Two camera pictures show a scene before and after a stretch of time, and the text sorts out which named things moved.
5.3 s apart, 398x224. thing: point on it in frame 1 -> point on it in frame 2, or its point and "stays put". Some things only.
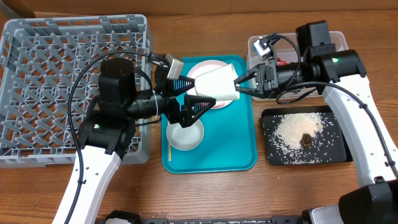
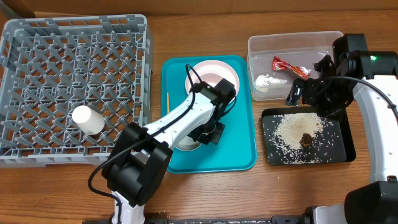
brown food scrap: (306, 140) stays put
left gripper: (186, 116) -> (216, 137)
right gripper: (268, 79) -> (310, 92)
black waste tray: (303, 135) stays put
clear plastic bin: (300, 74) stays put
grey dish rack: (50, 71) stays put
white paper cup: (218, 84) -> (88, 121)
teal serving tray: (229, 145) stays put
